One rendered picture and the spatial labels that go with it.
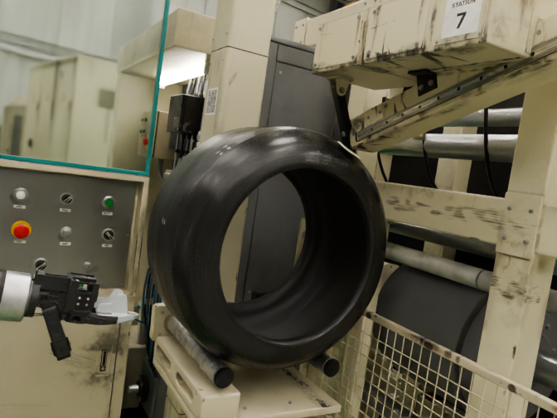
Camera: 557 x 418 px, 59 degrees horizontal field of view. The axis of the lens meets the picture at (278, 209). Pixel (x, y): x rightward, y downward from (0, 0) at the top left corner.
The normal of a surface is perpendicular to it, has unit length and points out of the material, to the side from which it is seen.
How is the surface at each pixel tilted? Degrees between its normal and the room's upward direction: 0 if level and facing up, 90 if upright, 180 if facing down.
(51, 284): 90
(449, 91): 90
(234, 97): 90
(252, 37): 90
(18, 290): 61
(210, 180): 67
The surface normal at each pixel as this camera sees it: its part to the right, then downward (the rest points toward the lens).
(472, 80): -0.86, -0.08
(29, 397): 0.48, 0.14
